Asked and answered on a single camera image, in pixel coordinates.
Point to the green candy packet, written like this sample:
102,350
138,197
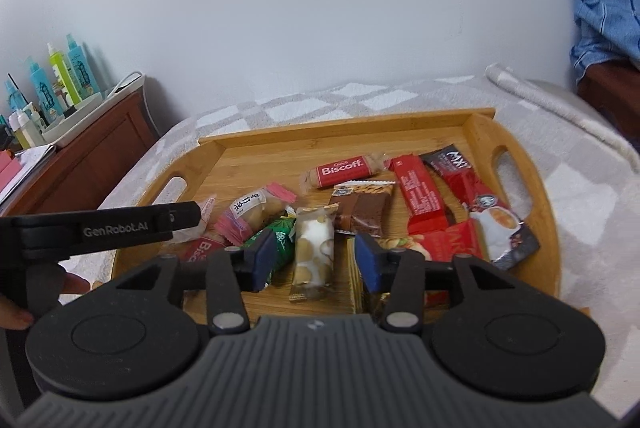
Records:
280,240

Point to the clear white spotted pastry packet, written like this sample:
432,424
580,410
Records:
314,248

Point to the red mixed nuts packet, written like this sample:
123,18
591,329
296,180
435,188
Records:
445,248

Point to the stack of papers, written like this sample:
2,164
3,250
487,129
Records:
27,168

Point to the yellow-green spray bottle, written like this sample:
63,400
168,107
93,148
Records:
60,76

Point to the red coffee stick packet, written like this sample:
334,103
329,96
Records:
492,213

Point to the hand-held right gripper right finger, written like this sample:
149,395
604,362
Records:
367,264

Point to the person's left hand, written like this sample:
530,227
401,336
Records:
75,284

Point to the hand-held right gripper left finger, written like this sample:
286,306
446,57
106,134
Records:
262,258

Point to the pink box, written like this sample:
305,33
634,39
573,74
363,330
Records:
9,171

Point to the dark red wooden bench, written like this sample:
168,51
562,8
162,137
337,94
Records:
612,93

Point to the white plastic organizer tray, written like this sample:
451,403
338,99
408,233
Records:
95,118

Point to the brown chocolate snack packet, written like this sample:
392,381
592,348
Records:
362,208

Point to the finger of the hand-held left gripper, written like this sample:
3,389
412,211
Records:
186,215

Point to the red wafer bar packet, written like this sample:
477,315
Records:
417,195

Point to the brown wooden cabinet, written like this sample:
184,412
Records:
95,158

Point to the small red biscuit packet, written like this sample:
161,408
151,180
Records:
202,250
342,171

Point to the pink and white pastry packet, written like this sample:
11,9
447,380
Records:
202,220
252,210

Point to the teal spray bottle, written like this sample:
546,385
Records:
79,68
12,96
42,91

